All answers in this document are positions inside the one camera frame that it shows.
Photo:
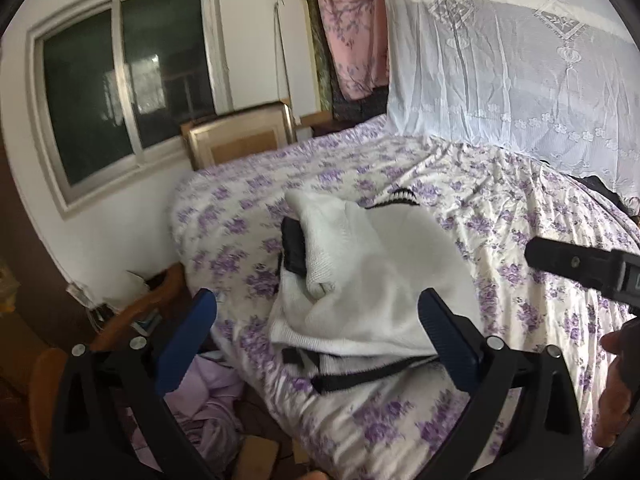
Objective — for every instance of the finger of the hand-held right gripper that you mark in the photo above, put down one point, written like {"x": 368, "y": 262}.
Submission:
{"x": 565, "y": 260}

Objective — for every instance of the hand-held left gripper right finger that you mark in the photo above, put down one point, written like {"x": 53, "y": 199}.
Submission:
{"x": 445, "y": 340}

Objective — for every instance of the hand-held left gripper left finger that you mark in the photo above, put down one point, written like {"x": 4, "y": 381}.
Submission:
{"x": 185, "y": 345}

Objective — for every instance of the white sweater with black trim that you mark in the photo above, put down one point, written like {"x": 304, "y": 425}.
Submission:
{"x": 380, "y": 285}

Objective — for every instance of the person's right hand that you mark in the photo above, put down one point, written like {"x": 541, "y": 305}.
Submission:
{"x": 617, "y": 400}

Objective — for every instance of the lilac cloth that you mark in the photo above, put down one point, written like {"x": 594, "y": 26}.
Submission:
{"x": 200, "y": 385}

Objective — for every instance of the purple floral bedsheet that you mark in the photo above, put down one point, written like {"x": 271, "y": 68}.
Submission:
{"x": 500, "y": 200}

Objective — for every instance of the cardboard box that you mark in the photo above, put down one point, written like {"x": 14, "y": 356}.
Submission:
{"x": 260, "y": 455}

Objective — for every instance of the wooden chair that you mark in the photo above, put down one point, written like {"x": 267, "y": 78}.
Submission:
{"x": 45, "y": 385}

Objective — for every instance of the white lace cover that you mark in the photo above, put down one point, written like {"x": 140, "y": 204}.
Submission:
{"x": 500, "y": 60}

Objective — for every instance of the wooden bedside table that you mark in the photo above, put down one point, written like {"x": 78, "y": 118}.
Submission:
{"x": 325, "y": 122}

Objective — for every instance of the white framed sliding window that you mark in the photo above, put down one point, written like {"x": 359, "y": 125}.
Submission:
{"x": 100, "y": 85}

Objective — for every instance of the green patterned cloth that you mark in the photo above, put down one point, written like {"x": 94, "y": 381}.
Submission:
{"x": 320, "y": 75}

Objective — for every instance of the thin metal rod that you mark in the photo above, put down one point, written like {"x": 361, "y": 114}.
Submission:
{"x": 282, "y": 60}

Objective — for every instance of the pink floral cloth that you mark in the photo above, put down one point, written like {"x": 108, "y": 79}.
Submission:
{"x": 350, "y": 35}

